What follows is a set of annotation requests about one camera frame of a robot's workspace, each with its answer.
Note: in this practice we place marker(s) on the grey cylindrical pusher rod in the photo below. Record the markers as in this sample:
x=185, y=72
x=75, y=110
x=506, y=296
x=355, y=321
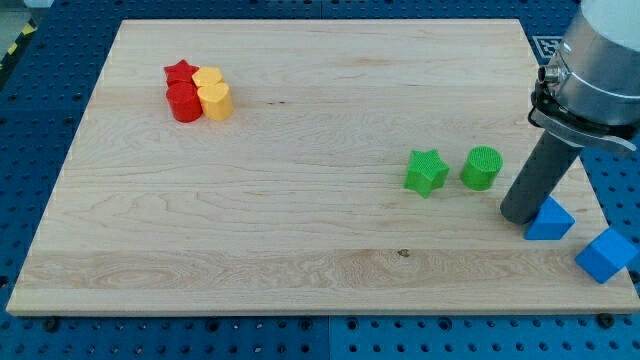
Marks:
x=546, y=165

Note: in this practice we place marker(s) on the blue triangle block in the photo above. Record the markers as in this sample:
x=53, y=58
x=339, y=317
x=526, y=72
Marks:
x=552, y=222

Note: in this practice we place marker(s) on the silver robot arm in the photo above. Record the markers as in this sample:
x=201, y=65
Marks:
x=586, y=96

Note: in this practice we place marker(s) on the blue cube block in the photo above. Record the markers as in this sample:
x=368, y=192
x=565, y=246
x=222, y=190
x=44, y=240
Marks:
x=606, y=255

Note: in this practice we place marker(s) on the green cylinder block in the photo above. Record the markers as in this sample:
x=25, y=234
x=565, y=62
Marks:
x=482, y=165

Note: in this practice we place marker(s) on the fiducial marker tag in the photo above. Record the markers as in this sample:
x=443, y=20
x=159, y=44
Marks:
x=544, y=46

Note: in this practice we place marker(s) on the green star block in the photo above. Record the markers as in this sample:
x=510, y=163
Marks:
x=426, y=172

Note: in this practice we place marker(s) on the wooden board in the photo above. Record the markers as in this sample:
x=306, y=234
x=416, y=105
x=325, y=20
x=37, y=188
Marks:
x=296, y=204

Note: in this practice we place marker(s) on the yellow heart block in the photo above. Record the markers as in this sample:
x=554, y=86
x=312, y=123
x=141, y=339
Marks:
x=216, y=101

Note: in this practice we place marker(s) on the yellow hexagon block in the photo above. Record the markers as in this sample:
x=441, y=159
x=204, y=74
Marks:
x=207, y=76

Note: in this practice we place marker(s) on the red cylinder block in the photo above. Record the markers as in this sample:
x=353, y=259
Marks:
x=184, y=102

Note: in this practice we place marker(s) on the red star block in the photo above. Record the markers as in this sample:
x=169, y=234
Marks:
x=181, y=72

